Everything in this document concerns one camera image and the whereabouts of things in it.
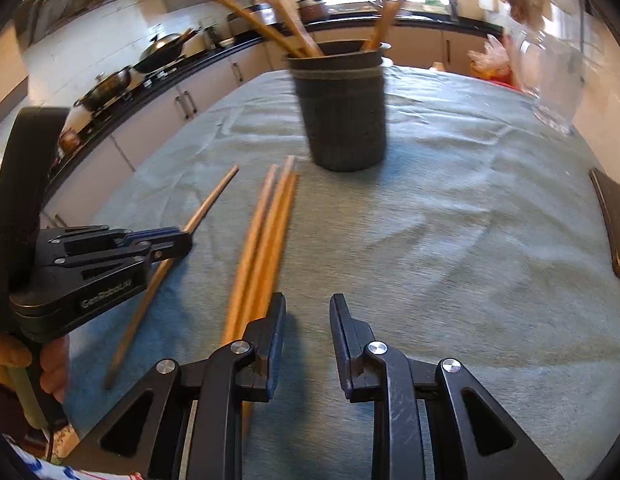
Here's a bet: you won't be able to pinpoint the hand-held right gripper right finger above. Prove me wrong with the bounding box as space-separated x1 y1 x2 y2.
329 294 566 480

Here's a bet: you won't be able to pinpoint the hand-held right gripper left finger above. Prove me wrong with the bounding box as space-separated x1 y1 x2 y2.
62 291 288 480

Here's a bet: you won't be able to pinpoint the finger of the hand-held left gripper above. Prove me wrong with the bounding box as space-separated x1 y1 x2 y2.
42 226 185 256
54 234 193 276

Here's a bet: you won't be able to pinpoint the wooden chopstick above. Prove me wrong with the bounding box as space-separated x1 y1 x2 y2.
221 164 281 346
104 164 239 391
241 174 301 441
237 155 297 333

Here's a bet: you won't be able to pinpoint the dark grey utensil holder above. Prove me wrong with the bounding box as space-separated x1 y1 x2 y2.
285 40 393 172

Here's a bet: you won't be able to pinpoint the bunch of wooden chopsticks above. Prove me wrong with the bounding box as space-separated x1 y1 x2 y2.
182 0 421 58

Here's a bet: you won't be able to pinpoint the person's left hand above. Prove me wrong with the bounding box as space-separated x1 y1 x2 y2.
0 332 70 403

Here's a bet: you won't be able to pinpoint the beige lower kitchen cabinets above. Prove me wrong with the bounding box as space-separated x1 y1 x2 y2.
40 25 496 226

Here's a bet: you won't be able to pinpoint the blue-grey tablecloth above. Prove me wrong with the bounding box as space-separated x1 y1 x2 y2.
64 62 620 480

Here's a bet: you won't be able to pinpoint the silver lidded pot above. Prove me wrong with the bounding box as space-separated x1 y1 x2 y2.
74 66 133 111

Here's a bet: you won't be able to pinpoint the black wok with lid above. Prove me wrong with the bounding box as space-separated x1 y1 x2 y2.
132 27 201 73

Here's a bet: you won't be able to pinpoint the white patterned garment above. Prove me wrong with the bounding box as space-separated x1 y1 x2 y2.
0 430 85 480

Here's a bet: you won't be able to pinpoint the silver rice cooker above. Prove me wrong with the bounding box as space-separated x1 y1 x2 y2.
227 5 275 36

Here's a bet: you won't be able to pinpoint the brown cooking pot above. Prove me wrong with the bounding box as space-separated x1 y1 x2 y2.
296 0 327 23

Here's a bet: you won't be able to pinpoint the black smartphone in clear case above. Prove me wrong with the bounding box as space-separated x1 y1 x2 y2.
589 167 620 282

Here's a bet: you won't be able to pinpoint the crumpled plastic bag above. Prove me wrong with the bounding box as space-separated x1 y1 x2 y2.
467 35 513 83

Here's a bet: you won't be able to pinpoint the black kitchen countertop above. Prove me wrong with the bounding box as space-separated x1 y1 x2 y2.
40 10 496 196

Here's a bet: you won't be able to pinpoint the clear glass mug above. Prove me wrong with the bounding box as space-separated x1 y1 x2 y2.
510 30 588 133

